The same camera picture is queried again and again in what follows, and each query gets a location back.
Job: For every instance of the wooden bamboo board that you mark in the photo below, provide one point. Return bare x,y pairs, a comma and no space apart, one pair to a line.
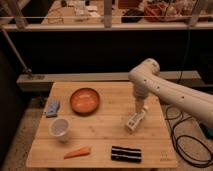
102,130

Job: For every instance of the grey metal rail beam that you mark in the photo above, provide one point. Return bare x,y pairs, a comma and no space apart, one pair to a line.
43,82

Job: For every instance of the upper wooden shelf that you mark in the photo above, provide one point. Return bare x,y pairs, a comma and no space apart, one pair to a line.
101,15

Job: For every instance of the white paper cup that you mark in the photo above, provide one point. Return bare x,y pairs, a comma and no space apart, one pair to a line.
59,128

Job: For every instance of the black white striped block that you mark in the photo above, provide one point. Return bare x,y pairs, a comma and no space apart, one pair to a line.
126,154

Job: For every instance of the white plastic bottle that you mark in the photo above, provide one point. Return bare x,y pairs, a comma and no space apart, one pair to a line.
134,121

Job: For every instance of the orange carrot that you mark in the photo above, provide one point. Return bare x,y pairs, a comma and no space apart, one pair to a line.
79,152

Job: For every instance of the diagonal metal strut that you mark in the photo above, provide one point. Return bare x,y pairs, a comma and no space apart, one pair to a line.
26,69

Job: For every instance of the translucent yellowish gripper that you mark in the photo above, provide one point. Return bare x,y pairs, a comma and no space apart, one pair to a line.
139,105

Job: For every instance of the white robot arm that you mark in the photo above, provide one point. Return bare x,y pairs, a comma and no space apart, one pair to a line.
145,80

